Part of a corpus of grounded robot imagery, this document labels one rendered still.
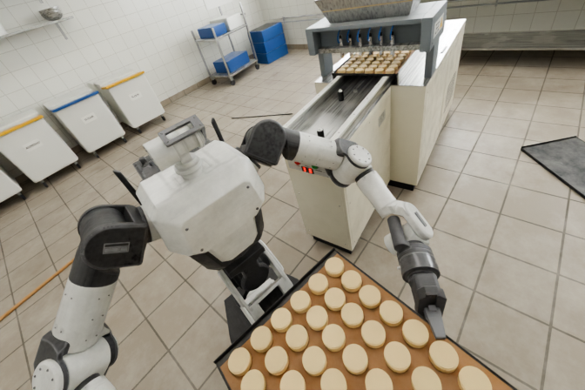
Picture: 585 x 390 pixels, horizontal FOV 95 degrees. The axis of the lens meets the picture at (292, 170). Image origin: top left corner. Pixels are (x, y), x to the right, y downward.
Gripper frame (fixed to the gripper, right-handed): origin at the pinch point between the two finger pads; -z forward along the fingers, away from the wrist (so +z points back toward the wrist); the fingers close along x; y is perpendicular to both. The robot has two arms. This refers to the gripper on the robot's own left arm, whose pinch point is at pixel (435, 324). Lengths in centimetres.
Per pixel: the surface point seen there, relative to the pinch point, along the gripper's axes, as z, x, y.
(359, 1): 143, 41, 3
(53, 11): 317, 81, -334
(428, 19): 123, 30, 31
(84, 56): 338, 27, -353
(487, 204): 108, -88, 73
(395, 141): 130, -43, 19
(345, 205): 72, -38, -18
